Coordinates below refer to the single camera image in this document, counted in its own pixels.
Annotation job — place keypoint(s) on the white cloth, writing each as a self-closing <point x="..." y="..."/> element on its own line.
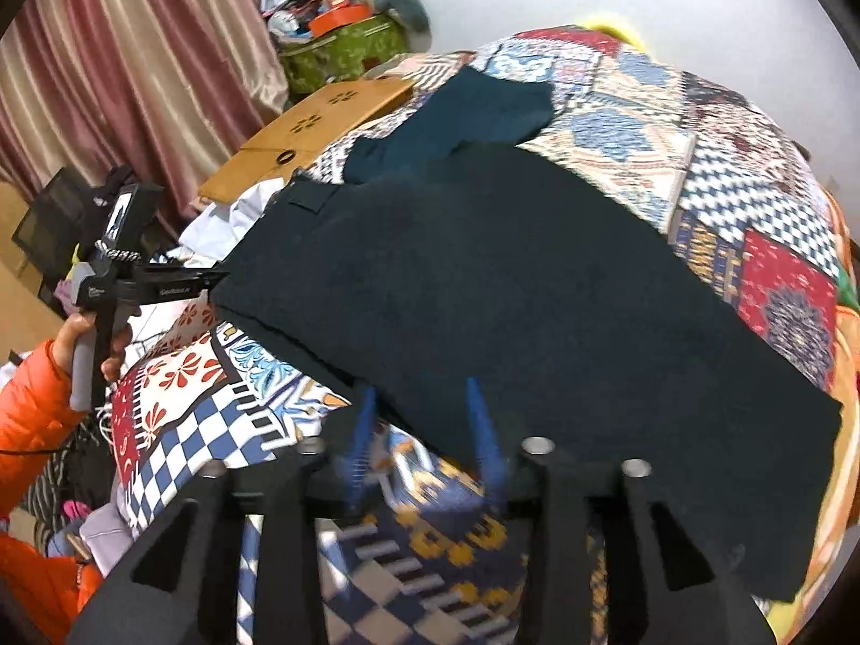
<point x="218" y="218"/>

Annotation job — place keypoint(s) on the person's left hand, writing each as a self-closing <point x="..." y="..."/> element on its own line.
<point x="115" y="357"/>

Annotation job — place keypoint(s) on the lavender cloth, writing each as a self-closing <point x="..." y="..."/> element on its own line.
<point x="101" y="537"/>

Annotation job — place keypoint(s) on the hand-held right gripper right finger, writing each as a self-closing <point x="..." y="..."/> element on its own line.
<point x="481" y="447"/>

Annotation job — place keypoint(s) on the teal garment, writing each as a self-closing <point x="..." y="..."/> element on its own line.
<point x="470" y="114"/>

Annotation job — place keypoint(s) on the green patterned storage bag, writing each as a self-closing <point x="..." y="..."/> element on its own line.
<point x="336" y="57"/>

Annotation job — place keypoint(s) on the black mesh chair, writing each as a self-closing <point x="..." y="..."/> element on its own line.
<point x="57" y="211"/>

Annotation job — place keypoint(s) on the pink striped curtain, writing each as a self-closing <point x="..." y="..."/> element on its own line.
<point x="134" y="60"/>

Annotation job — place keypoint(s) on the striped dark cloth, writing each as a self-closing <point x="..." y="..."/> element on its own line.
<point x="64" y="467"/>

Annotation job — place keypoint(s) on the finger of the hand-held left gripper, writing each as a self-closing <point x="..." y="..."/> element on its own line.
<point x="178" y="280"/>

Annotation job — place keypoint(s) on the patchwork printed blanket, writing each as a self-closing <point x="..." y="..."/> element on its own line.
<point x="732" y="168"/>

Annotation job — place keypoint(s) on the wooden lap desk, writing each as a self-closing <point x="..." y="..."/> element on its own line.
<point x="316" y="124"/>

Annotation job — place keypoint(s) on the yellow plush item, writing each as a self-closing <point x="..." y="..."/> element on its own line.
<point x="621" y="27"/>

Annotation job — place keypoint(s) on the person's orange jacket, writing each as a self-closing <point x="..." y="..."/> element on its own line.
<point x="37" y="581"/>

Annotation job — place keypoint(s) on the dark navy pants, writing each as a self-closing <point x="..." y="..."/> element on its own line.
<point x="504" y="282"/>

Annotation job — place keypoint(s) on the orange box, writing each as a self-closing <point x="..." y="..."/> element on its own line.
<point x="339" y="19"/>

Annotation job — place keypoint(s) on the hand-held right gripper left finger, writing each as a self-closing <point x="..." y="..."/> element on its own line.
<point x="358" y="447"/>

